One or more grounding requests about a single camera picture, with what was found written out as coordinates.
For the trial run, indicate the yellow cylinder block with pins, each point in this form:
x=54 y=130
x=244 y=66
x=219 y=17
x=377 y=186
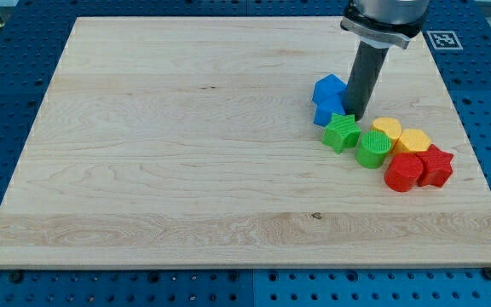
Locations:
x=391 y=127

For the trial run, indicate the red cylinder block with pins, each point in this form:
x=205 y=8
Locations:
x=403 y=172

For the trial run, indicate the red star block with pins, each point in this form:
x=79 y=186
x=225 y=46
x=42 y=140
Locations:
x=437 y=167

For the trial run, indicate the yellow hexagon block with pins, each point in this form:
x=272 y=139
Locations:
x=412 y=141

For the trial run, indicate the blue cube block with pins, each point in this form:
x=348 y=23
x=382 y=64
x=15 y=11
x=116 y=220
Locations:
x=325 y=108

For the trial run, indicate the green star block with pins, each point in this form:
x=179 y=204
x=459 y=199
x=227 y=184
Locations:
x=341 y=132

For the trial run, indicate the blue pentagon block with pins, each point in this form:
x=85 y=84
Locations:
x=327 y=87

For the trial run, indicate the light wooden board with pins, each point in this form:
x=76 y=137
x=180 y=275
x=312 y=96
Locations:
x=189 y=143

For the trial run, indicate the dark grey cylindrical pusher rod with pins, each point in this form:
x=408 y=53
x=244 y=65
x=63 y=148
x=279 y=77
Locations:
x=364 y=74

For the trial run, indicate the green cylinder block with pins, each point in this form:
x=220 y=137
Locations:
x=373 y=149

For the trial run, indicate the white fiducial marker tag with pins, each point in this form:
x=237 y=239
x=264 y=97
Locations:
x=444 y=40

